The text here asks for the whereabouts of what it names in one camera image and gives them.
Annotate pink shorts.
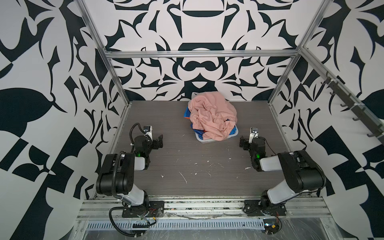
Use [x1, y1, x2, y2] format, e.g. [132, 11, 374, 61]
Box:
[188, 92, 238, 141]

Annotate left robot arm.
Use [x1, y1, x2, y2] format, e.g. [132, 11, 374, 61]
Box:
[96, 135, 164, 206]

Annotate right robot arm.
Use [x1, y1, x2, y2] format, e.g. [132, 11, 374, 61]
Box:
[239, 137, 326, 212]

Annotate rainbow coloured shorts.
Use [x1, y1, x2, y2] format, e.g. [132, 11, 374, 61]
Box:
[183, 106, 238, 139]

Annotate white plastic basket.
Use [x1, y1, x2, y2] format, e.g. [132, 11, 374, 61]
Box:
[191, 125, 240, 144]

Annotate small electronics board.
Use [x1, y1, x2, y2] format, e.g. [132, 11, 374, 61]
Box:
[263, 219, 282, 236]

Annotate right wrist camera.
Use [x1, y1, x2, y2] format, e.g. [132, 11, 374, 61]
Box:
[249, 127, 259, 144]

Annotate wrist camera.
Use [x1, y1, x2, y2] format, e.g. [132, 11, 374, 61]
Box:
[249, 127, 259, 144]
[143, 126, 153, 140]

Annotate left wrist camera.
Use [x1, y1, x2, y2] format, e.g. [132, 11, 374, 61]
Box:
[143, 126, 153, 140]

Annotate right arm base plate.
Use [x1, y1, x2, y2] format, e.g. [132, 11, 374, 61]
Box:
[243, 200, 287, 217]

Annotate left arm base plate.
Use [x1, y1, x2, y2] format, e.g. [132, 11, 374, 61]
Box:
[122, 201, 165, 218]

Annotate aluminium frame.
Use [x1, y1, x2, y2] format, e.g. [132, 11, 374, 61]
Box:
[71, 0, 384, 240]

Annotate white slotted cable duct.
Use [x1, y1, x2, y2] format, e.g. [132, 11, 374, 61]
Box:
[86, 218, 266, 231]

